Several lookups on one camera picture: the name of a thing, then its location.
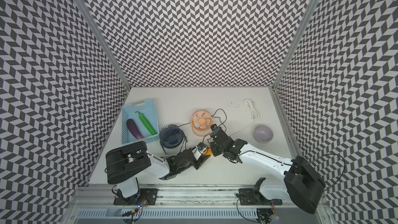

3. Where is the orange power strip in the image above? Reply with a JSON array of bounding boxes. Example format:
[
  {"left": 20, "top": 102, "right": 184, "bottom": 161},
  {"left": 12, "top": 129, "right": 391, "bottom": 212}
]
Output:
[{"left": 204, "top": 147, "right": 212, "bottom": 156}]

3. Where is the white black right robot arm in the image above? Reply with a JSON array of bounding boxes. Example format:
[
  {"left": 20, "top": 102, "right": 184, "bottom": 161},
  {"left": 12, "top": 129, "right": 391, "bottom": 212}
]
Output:
[{"left": 210, "top": 125, "right": 326, "bottom": 214}]

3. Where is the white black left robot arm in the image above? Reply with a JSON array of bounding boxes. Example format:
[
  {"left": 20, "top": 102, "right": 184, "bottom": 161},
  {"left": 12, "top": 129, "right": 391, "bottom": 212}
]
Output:
[{"left": 104, "top": 141, "right": 210, "bottom": 203}]

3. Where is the dark blue desk fan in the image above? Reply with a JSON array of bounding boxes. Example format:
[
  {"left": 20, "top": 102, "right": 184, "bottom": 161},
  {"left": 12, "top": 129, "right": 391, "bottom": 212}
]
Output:
[{"left": 159, "top": 124, "right": 187, "bottom": 154}]

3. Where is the orange desk fan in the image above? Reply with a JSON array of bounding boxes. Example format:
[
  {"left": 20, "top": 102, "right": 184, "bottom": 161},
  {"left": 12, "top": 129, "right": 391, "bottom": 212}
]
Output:
[{"left": 191, "top": 110, "right": 214, "bottom": 137}]

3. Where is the lilac bowl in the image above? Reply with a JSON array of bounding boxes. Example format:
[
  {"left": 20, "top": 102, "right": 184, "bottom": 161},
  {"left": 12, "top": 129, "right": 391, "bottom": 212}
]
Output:
[{"left": 254, "top": 124, "right": 274, "bottom": 143}]

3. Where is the green toy pepper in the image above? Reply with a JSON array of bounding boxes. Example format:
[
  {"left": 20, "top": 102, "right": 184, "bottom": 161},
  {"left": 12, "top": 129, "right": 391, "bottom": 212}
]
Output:
[{"left": 136, "top": 111, "right": 156, "bottom": 135}]

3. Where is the light blue plastic basket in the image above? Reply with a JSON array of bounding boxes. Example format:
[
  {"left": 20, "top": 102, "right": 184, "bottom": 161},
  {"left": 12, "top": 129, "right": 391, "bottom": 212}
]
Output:
[{"left": 121, "top": 99, "right": 160, "bottom": 146}]

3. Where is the purple toy eggplant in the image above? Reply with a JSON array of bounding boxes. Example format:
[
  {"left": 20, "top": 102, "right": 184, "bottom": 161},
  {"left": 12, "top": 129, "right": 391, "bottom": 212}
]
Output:
[{"left": 126, "top": 119, "right": 144, "bottom": 140}]

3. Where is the black blue fan cable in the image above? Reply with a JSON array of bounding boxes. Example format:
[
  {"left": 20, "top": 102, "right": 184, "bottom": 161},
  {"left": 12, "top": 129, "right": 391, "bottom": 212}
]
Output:
[{"left": 177, "top": 122, "right": 192, "bottom": 156}]

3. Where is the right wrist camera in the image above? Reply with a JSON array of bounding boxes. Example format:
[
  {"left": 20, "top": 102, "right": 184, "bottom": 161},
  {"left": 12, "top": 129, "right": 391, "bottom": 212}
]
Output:
[{"left": 210, "top": 124, "right": 218, "bottom": 132}]

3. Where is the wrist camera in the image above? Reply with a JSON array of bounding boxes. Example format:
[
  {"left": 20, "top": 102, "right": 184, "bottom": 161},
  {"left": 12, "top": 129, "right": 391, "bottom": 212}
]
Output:
[
  {"left": 210, "top": 124, "right": 218, "bottom": 132},
  {"left": 197, "top": 143, "right": 208, "bottom": 155}
]

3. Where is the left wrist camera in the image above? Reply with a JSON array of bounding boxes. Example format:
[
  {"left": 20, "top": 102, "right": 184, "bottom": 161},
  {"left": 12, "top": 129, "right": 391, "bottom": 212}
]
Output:
[{"left": 197, "top": 143, "right": 208, "bottom": 155}]

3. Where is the white power strip cord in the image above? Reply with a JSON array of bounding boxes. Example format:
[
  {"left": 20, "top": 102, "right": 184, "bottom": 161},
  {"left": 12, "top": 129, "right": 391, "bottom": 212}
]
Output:
[{"left": 229, "top": 98, "right": 260, "bottom": 136}]

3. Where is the aluminium front rail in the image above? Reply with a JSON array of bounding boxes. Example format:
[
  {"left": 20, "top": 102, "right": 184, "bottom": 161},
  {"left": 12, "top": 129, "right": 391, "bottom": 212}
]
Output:
[{"left": 61, "top": 185, "right": 333, "bottom": 224}]

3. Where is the aluminium corner post right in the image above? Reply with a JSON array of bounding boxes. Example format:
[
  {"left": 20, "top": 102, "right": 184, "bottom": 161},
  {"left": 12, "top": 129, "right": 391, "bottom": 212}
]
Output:
[{"left": 272, "top": 0, "right": 320, "bottom": 90}]

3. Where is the aluminium corner post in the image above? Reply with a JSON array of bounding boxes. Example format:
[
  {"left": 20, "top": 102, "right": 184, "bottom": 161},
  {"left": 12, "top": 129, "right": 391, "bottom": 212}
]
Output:
[
  {"left": 272, "top": 0, "right": 320, "bottom": 90},
  {"left": 73, "top": 0, "right": 131, "bottom": 91}
]

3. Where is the aluminium corner post left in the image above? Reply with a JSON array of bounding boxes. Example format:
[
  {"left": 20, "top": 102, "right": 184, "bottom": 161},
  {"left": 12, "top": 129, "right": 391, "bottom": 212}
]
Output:
[{"left": 73, "top": 0, "right": 131, "bottom": 91}]

